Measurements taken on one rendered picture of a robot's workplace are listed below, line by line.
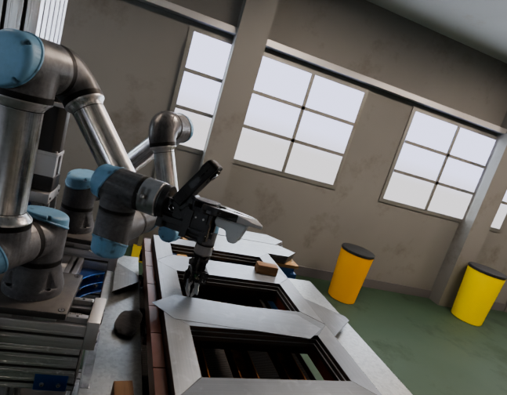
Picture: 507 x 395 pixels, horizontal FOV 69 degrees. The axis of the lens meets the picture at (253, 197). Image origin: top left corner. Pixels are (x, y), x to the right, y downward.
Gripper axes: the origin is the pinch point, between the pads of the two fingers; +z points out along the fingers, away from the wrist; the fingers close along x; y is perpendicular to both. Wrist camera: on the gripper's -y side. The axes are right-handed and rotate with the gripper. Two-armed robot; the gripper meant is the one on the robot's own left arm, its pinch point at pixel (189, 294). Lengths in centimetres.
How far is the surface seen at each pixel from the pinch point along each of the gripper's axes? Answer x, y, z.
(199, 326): 0.9, 21.8, 0.8
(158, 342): -13.7, 27.1, 4.8
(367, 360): 85, 21, 12
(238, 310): 20.6, 8.3, 0.7
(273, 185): 130, -242, -15
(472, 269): 402, -179, 19
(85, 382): -35, 31, 19
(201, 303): 4.6, 5.6, 0.7
